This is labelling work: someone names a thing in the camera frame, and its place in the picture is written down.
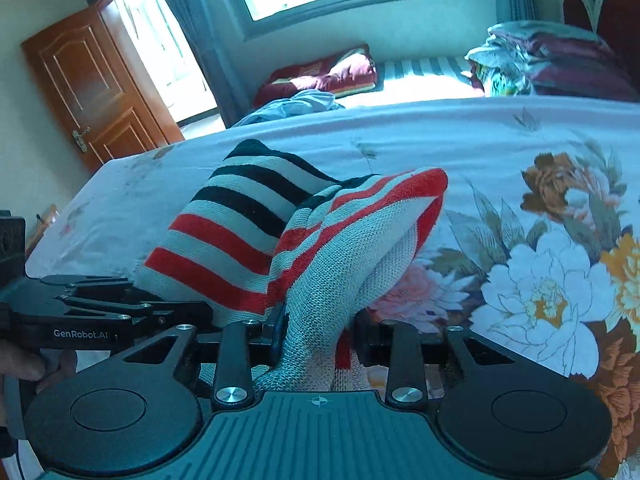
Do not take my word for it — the light blue crumpled cloth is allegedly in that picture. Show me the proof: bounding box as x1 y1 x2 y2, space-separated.
235 89 346 128

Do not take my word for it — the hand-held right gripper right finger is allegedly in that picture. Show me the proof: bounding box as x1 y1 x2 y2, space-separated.
350 310 517 407

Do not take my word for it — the stack of folded bedding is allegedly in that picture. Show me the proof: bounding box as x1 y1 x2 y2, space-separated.
465 20 640 103

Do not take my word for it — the striped mattress cover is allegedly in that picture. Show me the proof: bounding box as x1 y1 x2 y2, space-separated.
345 55 486 108

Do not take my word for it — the red and white headboard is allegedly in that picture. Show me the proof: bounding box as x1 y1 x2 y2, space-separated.
560 0 640 56

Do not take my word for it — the dark red pillow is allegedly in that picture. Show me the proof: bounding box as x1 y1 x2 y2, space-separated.
252 44 378 108

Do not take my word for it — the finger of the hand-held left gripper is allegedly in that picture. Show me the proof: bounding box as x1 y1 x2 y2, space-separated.
55 295 215 335
39 274 137 298

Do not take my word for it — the floral bed sheet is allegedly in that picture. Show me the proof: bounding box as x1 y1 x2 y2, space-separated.
25 96 640 480

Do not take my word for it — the colourful printed blanket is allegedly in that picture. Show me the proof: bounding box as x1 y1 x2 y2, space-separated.
472 57 532 97

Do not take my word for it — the long blue curtain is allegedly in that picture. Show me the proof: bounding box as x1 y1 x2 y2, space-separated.
145 0 251 128

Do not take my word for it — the person's left hand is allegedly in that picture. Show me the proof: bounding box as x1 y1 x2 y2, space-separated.
0 342 78 396

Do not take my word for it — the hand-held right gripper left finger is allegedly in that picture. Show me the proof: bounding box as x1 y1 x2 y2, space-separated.
120 302 287 409

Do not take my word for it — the striped knit sweater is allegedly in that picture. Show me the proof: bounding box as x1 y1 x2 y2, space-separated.
135 139 449 393

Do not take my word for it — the brown wooden door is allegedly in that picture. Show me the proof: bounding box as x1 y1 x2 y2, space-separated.
20 10 186 173

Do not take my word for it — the glass balcony door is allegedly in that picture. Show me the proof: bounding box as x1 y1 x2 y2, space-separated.
100 0 218 126

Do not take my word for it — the brown wooden furniture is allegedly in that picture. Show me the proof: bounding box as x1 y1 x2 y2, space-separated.
25 204 60 258

